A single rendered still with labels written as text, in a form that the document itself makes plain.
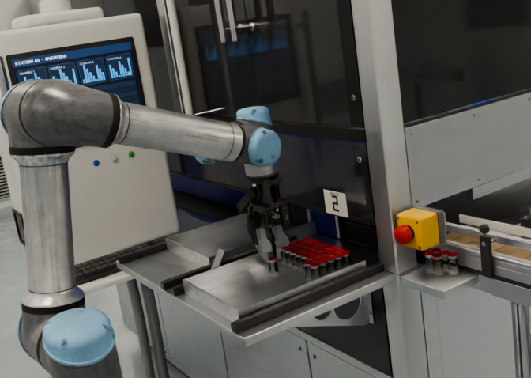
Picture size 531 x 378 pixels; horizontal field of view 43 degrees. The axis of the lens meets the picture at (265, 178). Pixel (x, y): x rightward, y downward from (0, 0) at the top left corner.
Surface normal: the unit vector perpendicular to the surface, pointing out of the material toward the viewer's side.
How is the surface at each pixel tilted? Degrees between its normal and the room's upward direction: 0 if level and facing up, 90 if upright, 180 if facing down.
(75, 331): 7
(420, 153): 90
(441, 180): 90
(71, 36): 90
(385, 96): 90
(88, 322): 7
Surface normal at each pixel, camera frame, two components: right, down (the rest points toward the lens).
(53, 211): 0.57, 0.11
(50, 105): -0.08, -0.15
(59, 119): 0.04, 0.25
